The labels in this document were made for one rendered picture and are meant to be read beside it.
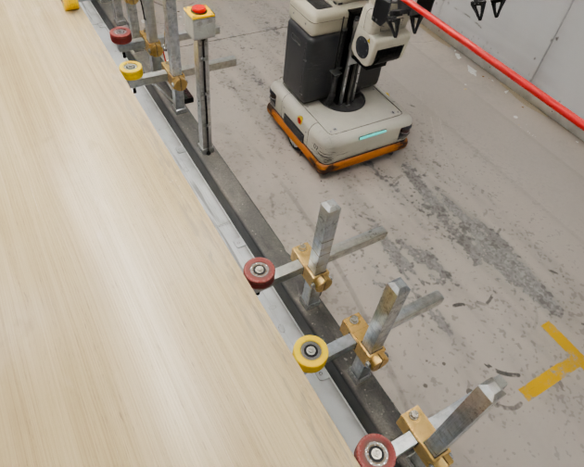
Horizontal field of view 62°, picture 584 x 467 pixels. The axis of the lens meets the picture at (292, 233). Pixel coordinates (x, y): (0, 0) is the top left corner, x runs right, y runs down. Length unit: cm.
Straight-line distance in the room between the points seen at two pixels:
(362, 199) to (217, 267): 163
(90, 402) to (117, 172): 68
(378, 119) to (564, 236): 121
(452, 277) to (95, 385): 186
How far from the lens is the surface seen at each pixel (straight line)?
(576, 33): 379
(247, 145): 299
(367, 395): 134
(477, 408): 96
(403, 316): 129
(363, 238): 141
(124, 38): 213
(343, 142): 268
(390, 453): 108
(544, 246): 295
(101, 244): 133
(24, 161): 161
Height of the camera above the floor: 190
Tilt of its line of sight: 49 degrees down
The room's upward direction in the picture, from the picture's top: 8 degrees clockwise
